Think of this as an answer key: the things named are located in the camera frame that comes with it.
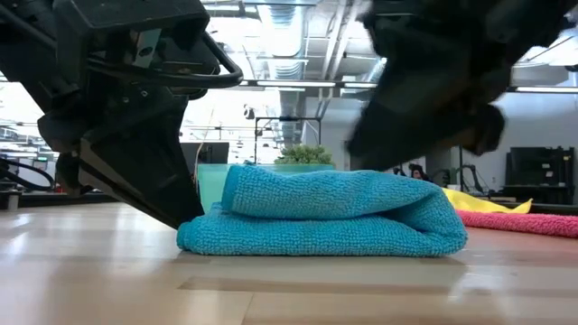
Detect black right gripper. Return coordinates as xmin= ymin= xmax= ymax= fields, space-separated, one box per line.
xmin=345 ymin=0 xmax=517 ymax=172

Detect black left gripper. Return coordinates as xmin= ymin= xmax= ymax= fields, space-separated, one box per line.
xmin=38 ymin=29 xmax=222 ymax=230

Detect blue microfiber towel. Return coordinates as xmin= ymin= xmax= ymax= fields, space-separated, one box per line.
xmin=175 ymin=162 xmax=470 ymax=259

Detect yellow microfiber towel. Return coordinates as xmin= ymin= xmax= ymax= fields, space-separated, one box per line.
xmin=442 ymin=186 xmax=535 ymax=215

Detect pink microfiber towel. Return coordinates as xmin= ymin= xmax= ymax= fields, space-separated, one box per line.
xmin=455 ymin=209 xmax=578 ymax=239

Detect person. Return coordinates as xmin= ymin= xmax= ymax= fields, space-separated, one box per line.
xmin=407 ymin=162 xmax=431 ymax=182

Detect small green artificial plant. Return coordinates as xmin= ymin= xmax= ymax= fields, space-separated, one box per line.
xmin=274 ymin=144 xmax=335 ymax=166

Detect teal plastic bin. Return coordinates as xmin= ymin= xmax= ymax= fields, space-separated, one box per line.
xmin=195 ymin=162 xmax=338 ymax=214

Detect black background monitor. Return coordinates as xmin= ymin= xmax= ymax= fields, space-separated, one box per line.
xmin=180 ymin=141 xmax=231 ymax=171

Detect black storage cabinet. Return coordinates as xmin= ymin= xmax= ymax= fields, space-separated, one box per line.
xmin=504 ymin=146 xmax=575 ymax=205

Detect black looped cable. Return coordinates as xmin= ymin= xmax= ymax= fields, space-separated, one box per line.
xmin=0 ymin=156 xmax=55 ymax=192

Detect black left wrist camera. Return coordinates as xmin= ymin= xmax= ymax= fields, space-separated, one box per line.
xmin=53 ymin=0 xmax=211 ymax=51

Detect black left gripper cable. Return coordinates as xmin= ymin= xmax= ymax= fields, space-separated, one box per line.
xmin=88 ymin=30 xmax=246 ymax=90

